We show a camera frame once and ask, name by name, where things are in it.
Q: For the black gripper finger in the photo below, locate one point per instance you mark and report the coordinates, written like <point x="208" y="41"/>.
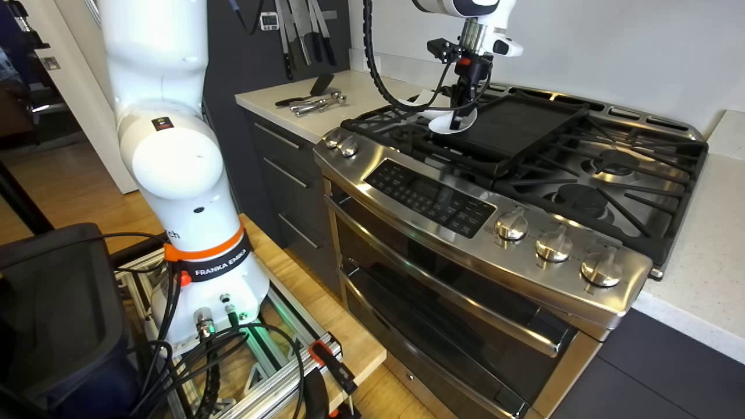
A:
<point x="454" y="124"/>
<point x="474" y="114"/>

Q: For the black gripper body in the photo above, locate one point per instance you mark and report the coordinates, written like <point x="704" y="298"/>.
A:
<point x="472" y="69"/>

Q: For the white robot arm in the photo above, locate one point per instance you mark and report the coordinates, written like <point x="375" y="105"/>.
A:
<point x="156" y="62"/>

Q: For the black baking sheet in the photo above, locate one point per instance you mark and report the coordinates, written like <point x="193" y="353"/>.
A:
<point x="507" y="127"/>

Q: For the black oven control panel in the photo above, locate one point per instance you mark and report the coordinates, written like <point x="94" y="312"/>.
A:
<point x="426" y="204"/>

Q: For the right metal scoop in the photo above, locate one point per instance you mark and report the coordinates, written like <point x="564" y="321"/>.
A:
<point x="318" y="110"/>

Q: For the metal scoop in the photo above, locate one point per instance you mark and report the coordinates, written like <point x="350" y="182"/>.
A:
<point x="318" y="100"/>
<point x="318" y="110"/>

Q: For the silver stove knob far left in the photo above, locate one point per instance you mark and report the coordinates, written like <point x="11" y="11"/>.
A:
<point x="332" y="143"/>

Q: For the black spatula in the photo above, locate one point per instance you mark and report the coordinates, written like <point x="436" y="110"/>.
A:
<point x="321" y="87"/>

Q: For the left metal scoop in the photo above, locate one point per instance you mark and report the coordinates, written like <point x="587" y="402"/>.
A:
<point x="318" y="100"/>

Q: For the stainless steel gas range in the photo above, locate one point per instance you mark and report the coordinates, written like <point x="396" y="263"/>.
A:
<point x="488" y="326"/>

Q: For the dark lower cabinet drawers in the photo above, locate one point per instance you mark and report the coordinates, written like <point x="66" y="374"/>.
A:
<point x="295" y="189"/>

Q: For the magnetic knife rack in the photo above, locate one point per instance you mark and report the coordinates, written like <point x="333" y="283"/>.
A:
<point x="295" y="37"/>

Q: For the black bin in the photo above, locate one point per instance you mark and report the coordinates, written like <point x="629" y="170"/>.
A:
<point x="63" y="326"/>

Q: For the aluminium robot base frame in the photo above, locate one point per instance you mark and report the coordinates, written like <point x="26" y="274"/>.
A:
<point x="232" y="363"/>

